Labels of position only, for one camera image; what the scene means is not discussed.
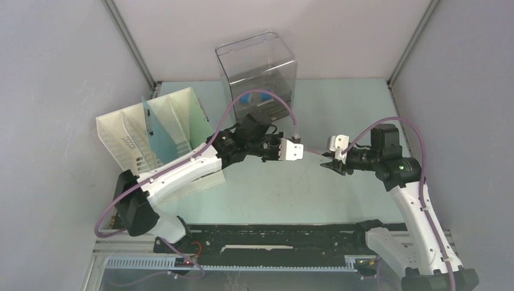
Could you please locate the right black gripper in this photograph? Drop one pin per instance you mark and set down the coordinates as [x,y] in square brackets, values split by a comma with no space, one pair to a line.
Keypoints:
[338,166]

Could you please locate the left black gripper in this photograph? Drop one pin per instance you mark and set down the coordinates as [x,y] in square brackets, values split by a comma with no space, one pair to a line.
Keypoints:
[276,137]

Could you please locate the pink clipboard sheet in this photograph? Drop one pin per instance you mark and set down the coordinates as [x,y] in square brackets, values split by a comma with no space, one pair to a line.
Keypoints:
[317,152]

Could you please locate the blue eraser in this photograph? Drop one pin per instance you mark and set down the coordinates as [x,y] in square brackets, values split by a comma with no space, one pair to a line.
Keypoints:
[265,97]
[246,99]

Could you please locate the green clipboard sheet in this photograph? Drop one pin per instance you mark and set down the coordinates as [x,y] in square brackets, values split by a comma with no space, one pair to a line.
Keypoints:
[199,127]

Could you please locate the clear plastic drawer box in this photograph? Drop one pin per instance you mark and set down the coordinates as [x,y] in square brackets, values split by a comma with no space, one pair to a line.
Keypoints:
[259,63]

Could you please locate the blue clipboard sheet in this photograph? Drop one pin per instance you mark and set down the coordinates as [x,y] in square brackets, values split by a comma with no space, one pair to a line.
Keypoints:
[161,143]

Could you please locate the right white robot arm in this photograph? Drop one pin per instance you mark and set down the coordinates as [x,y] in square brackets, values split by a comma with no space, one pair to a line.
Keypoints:
[431,263]

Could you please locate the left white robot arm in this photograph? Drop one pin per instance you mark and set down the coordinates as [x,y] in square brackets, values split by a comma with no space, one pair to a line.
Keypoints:
[137,197]

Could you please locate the green clipboard metal clip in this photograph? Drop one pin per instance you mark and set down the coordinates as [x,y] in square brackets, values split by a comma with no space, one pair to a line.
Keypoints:
[205,113]

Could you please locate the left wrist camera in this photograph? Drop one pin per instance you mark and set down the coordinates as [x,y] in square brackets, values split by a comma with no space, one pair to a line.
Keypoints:
[290,151]

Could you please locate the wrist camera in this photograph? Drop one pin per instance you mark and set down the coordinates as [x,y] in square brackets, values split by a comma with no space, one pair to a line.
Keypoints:
[290,151]
[337,147]

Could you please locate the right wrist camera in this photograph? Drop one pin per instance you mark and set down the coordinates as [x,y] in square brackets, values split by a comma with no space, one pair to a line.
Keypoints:
[337,147]

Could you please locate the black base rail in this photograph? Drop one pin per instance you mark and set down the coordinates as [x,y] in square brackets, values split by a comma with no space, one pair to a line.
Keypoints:
[276,246]

